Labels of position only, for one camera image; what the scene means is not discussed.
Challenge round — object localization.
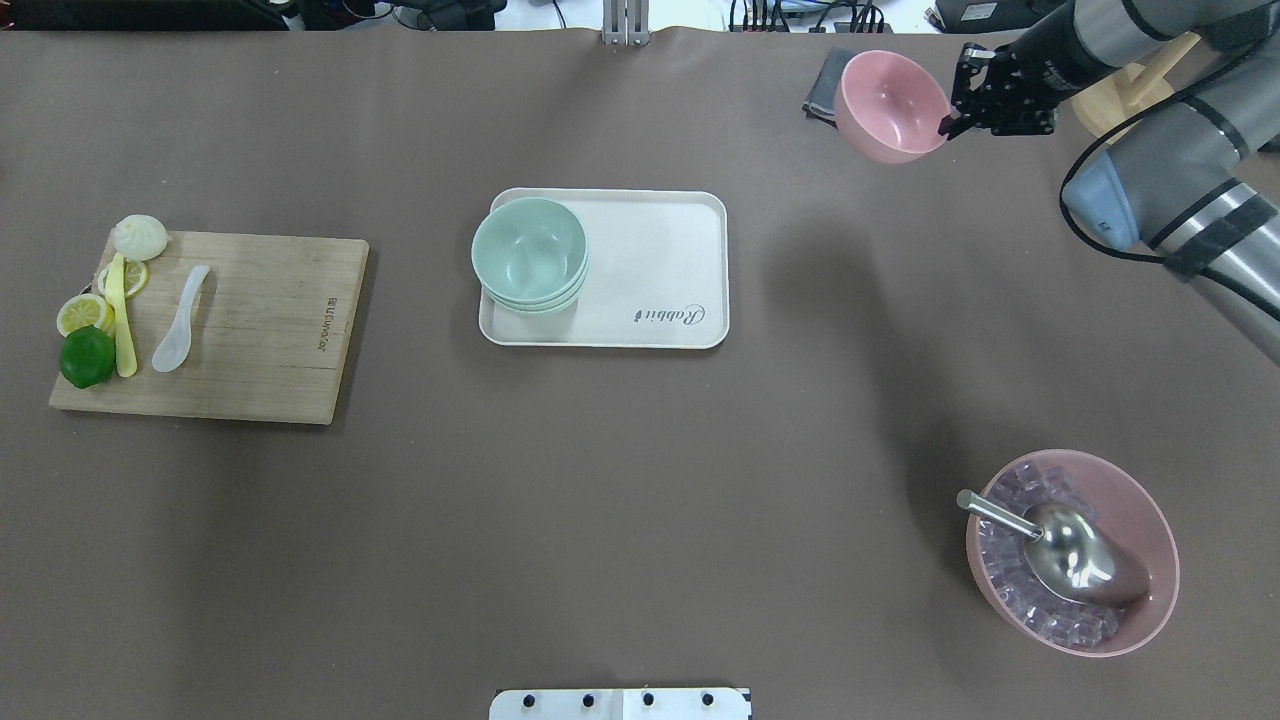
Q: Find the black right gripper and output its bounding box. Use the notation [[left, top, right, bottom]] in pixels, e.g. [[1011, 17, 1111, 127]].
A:
[[938, 42, 1057, 138]]

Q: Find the small pink bowl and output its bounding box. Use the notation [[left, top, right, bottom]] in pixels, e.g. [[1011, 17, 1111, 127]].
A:
[[835, 50, 950, 164]]

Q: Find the white ceramic spoon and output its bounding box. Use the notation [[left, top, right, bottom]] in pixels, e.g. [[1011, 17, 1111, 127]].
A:
[[151, 264, 212, 373]]

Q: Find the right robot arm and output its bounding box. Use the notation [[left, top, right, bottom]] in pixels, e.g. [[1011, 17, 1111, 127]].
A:
[[937, 1, 1279, 359]]

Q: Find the green bowl stack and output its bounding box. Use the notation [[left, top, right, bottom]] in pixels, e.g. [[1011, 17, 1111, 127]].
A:
[[471, 197, 591, 314]]

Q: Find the large pink bowl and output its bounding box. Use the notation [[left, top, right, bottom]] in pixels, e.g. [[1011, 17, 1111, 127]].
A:
[[957, 448, 1181, 659]]

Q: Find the grey folded cloth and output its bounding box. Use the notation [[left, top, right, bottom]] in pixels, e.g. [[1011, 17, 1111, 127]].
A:
[[803, 47, 856, 127]]

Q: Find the wooden mug tree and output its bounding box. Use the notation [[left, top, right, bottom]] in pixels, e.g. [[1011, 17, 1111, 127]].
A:
[[1070, 32, 1201, 137]]

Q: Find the cream serving tray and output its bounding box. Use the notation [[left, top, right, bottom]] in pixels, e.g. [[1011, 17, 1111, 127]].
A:
[[477, 187, 730, 350]]

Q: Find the metal ice scoop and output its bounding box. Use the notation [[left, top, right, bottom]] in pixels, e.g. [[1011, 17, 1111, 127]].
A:
[[956, 489, 1149, 609]]

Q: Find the wooden cutting board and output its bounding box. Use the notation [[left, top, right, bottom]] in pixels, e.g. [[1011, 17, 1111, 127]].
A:
[[49, 231, 370, 425]]

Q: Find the white toy steamed bun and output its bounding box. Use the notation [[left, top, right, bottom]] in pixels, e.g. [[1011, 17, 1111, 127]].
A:
[[109, 214, 172, 263]]

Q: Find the upper lemon slice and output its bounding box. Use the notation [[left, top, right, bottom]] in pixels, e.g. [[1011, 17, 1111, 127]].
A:
[[95, 260, 150, 299]]

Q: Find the green toy lime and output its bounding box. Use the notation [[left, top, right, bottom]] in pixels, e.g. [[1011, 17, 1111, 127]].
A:
[[59, 325, 116, 389]]

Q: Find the aluminium frame post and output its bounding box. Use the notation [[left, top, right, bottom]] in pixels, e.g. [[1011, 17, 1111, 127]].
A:
[[602, 0, 652, 47]]

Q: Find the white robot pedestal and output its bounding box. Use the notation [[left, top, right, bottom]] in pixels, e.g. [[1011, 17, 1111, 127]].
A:
[[488, 687, 754, 719]]

